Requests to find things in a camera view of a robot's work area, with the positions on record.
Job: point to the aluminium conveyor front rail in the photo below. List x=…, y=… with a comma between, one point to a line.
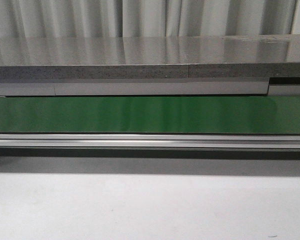
x=180, y=141

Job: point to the white pleated curtain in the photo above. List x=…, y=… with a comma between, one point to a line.
x=144, y=18

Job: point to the grey stone counter slab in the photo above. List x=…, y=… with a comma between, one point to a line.
x=177, y=57

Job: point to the aluminium conveyor rear rail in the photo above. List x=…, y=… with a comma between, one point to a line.
x=250, y=86

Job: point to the aluminium conveyor rail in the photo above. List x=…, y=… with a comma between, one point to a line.
x=250, y=86
x=180, y=141

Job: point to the green conveyor belt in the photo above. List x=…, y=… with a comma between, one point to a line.
x=278, y=115

